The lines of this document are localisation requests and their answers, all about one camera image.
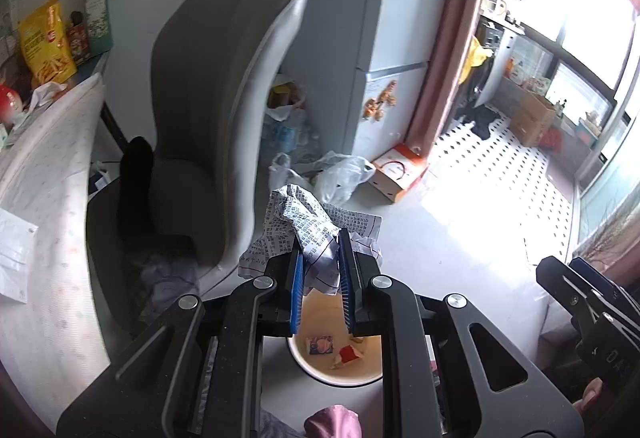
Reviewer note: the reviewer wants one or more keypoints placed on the small printed packet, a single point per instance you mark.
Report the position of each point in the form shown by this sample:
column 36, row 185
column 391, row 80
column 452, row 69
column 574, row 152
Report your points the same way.
column 320, row 344

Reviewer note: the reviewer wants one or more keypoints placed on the dark grey clothing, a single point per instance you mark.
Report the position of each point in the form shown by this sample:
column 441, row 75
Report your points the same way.
column 165, row 278

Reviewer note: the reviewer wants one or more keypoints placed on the pink cloth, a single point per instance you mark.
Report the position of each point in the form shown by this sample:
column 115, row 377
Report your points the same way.
column 332, row 423

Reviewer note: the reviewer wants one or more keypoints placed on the printed paper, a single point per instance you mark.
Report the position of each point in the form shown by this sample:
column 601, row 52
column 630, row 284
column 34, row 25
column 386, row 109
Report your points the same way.
column 300, row 218

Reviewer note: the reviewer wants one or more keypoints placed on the orange white cardboard box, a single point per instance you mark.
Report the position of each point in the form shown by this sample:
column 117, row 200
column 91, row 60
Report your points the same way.
column 397, row 173

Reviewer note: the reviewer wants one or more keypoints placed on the person's right hand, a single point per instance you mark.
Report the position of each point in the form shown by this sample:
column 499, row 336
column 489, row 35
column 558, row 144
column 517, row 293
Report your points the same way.
column 590, row 398

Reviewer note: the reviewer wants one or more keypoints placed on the brown cardboard box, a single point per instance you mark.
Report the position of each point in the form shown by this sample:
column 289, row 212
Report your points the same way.
column 532, row 118

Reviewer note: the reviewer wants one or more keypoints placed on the bag with yellow contents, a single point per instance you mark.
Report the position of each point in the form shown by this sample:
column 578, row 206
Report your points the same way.
column 286, row 95

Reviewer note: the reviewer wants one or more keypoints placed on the yellow garment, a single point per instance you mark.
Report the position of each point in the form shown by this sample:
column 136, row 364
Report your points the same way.
column 472, row 58

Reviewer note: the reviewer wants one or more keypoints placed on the grey chair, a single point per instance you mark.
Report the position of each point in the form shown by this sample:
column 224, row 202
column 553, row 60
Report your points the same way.
column 215, row 93

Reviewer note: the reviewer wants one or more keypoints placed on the white plastic bag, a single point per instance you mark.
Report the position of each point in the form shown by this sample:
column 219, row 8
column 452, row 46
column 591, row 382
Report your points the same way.
column 286, row 173

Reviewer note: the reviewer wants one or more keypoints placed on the bag of plastic bottles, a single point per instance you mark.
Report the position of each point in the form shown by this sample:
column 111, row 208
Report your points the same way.
column 290, row 135

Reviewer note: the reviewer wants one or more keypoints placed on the cream round bin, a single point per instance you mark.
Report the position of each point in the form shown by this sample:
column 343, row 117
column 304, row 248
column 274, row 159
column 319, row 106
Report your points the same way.
column 320, row 318

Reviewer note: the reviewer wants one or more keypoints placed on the tall green box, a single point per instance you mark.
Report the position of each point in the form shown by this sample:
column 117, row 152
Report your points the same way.
column 97, row 8

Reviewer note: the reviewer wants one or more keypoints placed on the orange figure fridge magnet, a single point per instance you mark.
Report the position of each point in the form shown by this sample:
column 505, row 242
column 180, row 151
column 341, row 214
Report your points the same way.
column 390, row 93
column 374, row 109

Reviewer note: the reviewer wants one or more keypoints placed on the red white vase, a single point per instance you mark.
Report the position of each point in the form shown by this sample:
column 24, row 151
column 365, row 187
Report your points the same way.
column 9, row 105

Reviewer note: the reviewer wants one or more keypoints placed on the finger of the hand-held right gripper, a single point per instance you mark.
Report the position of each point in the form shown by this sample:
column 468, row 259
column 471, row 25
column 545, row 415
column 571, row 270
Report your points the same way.
column 587, row 268
column 560, row 283

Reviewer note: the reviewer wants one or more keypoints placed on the black cloth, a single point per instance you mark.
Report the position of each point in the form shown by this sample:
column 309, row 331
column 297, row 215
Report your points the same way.
column 482, row 123

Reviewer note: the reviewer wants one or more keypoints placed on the crumpled white cloth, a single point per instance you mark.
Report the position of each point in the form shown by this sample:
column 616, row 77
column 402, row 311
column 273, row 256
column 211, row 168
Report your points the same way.
column 47, row 95

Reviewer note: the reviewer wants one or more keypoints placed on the yellow snack bag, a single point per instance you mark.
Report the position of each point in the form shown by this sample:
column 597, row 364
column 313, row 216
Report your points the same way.
column 47, row 43

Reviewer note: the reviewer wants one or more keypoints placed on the tall white box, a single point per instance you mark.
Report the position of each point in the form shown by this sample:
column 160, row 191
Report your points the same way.
column 9, row 23

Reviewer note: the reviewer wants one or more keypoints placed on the red bag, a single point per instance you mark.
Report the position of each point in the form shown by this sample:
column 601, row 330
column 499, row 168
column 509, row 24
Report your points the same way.
column 551, row 140

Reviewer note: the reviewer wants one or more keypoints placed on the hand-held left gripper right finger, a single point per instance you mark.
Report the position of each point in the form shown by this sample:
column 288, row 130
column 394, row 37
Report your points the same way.
column 346, row 288

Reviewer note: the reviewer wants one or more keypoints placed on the small red white scrap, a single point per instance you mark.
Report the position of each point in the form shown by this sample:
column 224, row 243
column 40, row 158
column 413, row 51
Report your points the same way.
column 346, row 354

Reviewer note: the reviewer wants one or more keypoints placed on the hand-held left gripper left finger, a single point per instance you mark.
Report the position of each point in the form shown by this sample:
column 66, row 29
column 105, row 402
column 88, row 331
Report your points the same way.
column 297, row 288

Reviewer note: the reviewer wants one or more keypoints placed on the clear plastic bag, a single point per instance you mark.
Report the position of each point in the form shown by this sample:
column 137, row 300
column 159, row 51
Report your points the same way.
column 342, row 175

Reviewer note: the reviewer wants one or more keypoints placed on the white patterned tablecloth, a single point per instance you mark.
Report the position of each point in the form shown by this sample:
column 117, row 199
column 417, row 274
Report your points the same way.
column 55, row 178

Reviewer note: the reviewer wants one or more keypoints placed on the pink curtain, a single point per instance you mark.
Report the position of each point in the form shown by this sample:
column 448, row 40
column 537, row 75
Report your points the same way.
column 450, row 43

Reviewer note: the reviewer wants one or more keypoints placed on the white paper sheet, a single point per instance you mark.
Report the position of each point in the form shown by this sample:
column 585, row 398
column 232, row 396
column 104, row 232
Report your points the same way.
column 15, row 258

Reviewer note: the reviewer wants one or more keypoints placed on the red snack packet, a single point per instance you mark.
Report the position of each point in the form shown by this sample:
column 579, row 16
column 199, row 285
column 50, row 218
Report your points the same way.
column 78, row 40

